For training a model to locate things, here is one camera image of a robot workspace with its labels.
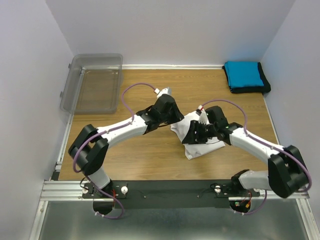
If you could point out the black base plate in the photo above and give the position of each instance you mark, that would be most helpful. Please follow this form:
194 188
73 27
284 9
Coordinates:
174 194

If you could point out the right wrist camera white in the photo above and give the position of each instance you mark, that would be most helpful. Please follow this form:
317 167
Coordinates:
203 117

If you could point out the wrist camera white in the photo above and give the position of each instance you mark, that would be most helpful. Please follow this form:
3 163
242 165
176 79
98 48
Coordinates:
164 91
203 117

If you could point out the folded blue t shirt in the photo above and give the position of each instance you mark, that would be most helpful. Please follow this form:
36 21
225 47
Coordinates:
241 74

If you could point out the folded black t shirt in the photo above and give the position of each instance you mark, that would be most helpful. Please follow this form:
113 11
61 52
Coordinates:
264 89

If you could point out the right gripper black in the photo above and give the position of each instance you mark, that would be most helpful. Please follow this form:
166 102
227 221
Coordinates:
196 138

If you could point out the aluminium frame rail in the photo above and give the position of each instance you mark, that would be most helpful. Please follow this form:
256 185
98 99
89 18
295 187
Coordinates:
170 210

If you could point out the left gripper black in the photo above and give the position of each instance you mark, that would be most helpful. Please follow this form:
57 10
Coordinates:
177 115

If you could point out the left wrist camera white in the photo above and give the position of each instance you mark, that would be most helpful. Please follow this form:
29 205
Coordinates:
164 91

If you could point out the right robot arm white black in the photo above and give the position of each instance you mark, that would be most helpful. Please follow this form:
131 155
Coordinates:
286 172

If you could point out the clear plastic bin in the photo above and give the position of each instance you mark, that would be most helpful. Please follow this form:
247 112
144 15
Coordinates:
93 84

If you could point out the white t shirt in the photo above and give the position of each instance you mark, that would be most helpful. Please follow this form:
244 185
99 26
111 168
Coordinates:
194 150

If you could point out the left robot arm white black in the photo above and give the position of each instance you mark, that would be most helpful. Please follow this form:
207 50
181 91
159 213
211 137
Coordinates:
90 147

